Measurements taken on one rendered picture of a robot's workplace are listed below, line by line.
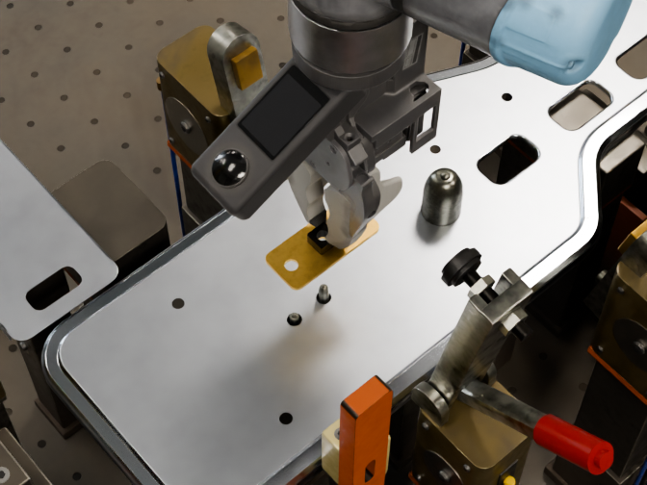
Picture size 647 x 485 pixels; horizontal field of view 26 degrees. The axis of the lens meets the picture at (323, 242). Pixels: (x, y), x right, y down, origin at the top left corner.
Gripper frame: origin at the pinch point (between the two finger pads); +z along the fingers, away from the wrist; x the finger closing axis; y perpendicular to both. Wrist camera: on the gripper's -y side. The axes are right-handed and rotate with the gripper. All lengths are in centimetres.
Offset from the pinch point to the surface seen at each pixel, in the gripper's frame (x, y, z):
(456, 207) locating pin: -1.7, 12.7, 7.2
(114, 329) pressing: 8.3, -14.0, 9.5
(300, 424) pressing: -7.2, -8.3, 9.5
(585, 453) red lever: -25.5, -0.7, -5.2
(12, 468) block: 0.0, -27.2, 1.5
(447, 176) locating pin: -0.3, 12.6, 4.4
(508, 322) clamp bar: -17.8, -0.6, -11.0
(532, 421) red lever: -21.1, -0.3, -2.2
